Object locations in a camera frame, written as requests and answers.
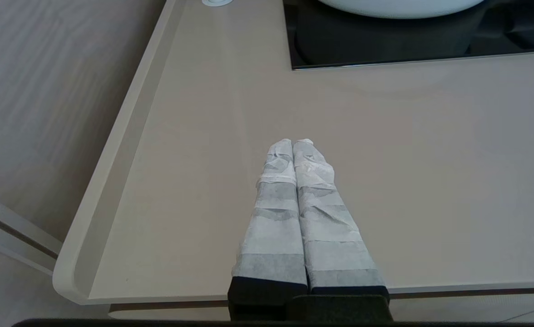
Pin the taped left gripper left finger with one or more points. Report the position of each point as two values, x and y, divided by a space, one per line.
274 227

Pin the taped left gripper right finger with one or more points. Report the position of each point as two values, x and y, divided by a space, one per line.
330 236

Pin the white cooking pot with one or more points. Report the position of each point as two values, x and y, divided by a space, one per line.
398 8

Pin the black glass cooktop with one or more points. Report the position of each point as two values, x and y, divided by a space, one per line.
385 43

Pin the white round pole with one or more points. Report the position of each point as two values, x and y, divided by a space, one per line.
217 2

